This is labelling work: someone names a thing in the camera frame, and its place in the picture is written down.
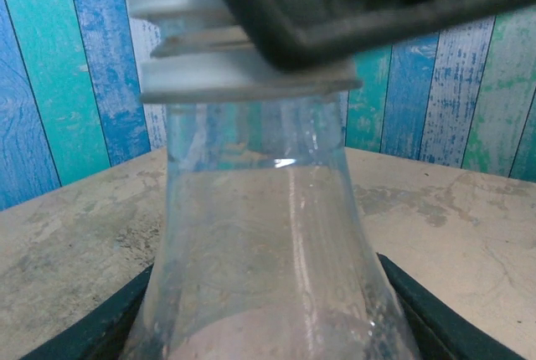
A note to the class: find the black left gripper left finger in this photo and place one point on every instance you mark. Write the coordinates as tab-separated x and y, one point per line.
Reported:
104	326

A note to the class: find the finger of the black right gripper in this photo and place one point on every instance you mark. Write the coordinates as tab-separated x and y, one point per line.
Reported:
356	0

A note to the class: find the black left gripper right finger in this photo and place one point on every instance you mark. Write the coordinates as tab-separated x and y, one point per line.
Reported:
431	326

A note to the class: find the clear bottle with red label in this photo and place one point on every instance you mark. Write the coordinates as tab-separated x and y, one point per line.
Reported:
259	209

